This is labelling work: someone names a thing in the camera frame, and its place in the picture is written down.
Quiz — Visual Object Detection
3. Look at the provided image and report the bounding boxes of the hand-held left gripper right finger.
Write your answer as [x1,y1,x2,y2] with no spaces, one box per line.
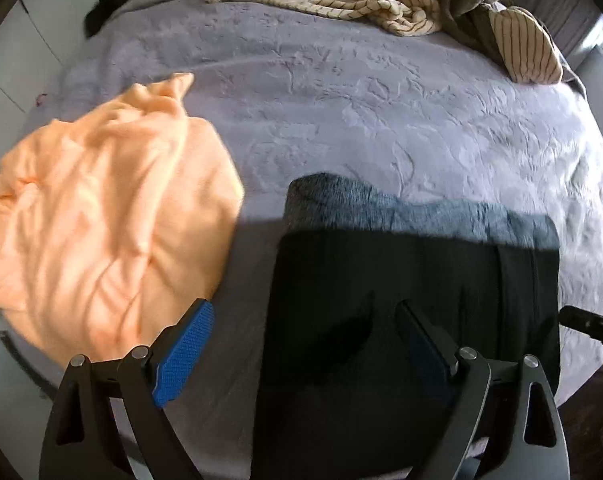
[395,300,569,480]

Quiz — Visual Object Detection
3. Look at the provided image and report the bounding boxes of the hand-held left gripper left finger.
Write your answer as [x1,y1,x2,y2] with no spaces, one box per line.
[38,299,216,480]

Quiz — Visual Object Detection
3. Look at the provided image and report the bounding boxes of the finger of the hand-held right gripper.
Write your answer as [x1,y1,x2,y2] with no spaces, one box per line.
[559,305,603,349]

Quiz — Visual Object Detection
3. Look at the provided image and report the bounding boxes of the black pants with grey lining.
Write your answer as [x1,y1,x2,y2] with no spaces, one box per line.
[251,172,562,480]

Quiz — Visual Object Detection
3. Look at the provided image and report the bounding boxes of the orange cloth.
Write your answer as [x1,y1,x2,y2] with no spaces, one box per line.
[0,72,246,367]

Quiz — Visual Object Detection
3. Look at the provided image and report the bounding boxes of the lilac embossed blanket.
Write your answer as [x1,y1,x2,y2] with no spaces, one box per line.
[1,0,603,461]

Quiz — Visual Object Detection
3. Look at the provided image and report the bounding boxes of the beige striped pillow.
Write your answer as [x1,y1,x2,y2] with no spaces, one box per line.
[489,6,565,85]

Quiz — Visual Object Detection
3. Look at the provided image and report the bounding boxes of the grey-brown cloth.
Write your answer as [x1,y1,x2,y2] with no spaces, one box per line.
[440,0,509,63]

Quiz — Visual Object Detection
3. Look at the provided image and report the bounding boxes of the black cloth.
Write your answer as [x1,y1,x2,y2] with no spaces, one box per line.
[84,0,143,39]

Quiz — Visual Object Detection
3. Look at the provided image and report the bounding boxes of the white wardrobe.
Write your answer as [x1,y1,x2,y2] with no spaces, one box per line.
[0,0,124,128]

